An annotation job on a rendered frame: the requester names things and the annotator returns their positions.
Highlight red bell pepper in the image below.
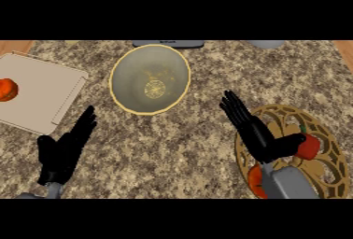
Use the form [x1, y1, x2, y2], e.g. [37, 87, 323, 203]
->
[294, 124, 322, 162]

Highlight beige cutting board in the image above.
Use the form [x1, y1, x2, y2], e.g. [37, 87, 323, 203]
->
[0, 50, 90, 136]

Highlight grey bowl with yellow rim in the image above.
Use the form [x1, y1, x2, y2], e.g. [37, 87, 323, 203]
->
[108, 44, 192, 117]

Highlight orange round fruit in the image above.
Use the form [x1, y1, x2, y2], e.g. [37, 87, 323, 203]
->
[0, 77, 21, 103]

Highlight pale grey round object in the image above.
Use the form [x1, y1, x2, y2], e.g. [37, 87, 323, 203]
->
[247, 40, 287, 49]

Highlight orange-red tomato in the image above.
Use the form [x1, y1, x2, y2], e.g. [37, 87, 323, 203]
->
[247, 163, 269, 200]

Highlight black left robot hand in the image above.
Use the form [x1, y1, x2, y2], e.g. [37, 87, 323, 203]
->
[35, 105, 99, 187]

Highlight golden openwork round placemat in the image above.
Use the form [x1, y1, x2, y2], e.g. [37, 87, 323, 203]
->
[233, 104, 352, 200]

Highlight dark grey flat appliance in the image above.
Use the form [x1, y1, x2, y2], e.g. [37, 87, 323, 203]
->
[131, 40, 205, 49]

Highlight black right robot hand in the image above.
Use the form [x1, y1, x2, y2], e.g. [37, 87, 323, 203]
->
[219, 90, 307, 164]

